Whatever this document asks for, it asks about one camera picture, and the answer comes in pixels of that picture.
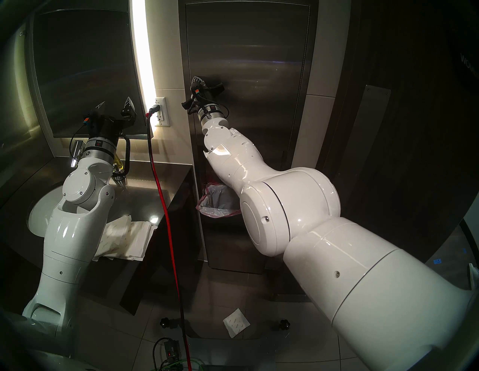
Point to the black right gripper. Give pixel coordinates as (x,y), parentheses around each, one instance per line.
(202,99)

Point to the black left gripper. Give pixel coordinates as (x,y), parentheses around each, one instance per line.
(106,127)

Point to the stainless steel dispenser door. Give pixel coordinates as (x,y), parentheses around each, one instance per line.
(254,48)

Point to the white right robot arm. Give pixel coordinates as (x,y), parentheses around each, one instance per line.
(299,209)

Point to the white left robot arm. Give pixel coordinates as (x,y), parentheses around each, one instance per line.
(75,232)

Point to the printed paper towel pack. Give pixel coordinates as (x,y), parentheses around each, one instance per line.
(116,233)

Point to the plain white paper towel stack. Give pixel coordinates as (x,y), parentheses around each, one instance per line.
(144,241)

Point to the crumpled paper towel sheet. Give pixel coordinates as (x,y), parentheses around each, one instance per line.
(236,323)

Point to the bright vertical light strip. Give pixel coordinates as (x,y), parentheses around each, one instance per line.
(143,56)

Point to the chrome faucet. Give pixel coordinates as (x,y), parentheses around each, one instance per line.
(76,154)

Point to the clear pink-edged bin liner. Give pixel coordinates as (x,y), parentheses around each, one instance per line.
(217,202)

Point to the white sink basin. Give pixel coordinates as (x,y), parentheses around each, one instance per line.
(39,220)

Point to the stainless steel waste bin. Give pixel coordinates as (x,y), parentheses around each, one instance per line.
(224,247)

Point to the dark vanity cabinet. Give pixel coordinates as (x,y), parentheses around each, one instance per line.
(153,269)

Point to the dark wooden door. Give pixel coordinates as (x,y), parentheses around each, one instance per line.
(419,131)

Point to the black knob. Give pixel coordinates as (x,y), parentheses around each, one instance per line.
(166,322)
(284,324)

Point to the grey robot torso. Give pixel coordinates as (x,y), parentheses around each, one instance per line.
(22,336)

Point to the black power adapter box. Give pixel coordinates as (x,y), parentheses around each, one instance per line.
(172,351)

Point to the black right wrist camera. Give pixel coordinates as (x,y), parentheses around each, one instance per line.
(195,91)

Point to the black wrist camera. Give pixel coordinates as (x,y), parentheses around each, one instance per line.
(195,91)
(87,120)

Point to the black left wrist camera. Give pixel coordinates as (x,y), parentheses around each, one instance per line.
(87,120)

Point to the white wall outlet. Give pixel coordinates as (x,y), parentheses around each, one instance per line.
(164,119)

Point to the wall mirror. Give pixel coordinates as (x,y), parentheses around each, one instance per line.
(86,63)

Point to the stainless steel wall panel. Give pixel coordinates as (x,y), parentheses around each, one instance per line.
(313,22)

